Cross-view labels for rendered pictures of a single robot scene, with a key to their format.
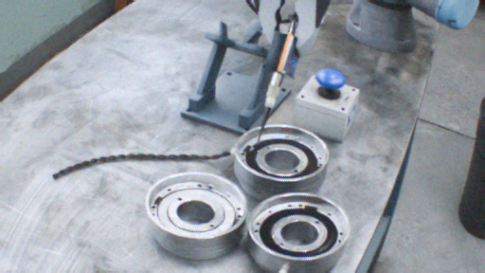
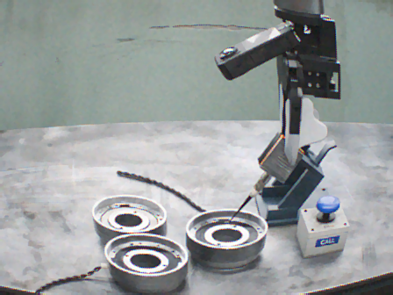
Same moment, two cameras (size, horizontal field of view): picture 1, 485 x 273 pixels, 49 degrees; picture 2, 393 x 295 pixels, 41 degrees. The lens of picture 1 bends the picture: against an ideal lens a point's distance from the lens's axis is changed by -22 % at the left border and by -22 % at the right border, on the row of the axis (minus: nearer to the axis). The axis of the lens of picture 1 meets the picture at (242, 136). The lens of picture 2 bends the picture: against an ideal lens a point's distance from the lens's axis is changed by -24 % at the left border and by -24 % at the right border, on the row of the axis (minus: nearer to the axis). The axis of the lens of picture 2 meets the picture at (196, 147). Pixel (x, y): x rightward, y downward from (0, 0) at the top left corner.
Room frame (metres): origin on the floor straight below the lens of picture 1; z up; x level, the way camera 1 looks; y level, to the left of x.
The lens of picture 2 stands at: (0.23, -0.66, 1.26)
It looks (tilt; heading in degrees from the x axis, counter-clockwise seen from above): 24 degrees down; 62
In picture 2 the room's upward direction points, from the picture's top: 1 degrees clockwise
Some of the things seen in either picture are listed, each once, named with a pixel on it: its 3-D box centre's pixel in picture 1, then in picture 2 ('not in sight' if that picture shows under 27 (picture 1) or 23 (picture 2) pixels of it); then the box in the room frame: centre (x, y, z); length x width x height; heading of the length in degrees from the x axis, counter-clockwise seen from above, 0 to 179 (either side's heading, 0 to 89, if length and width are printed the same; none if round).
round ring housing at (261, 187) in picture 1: (281, 165); (226, 240); (0.60, -0.05, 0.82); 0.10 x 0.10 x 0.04
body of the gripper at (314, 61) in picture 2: not in sight; (306, 51); (0.71, -0.06, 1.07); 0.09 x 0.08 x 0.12; 155
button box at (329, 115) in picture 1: (329, 104); (326, 229); (0.73, -0.11, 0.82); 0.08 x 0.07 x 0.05; 158
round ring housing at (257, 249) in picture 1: (298, 239); (146, 265); (0.48, -0.06, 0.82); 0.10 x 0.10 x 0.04
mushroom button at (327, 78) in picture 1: (330, 90); (326, 214); (0.73, -0.11, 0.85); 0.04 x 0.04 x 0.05
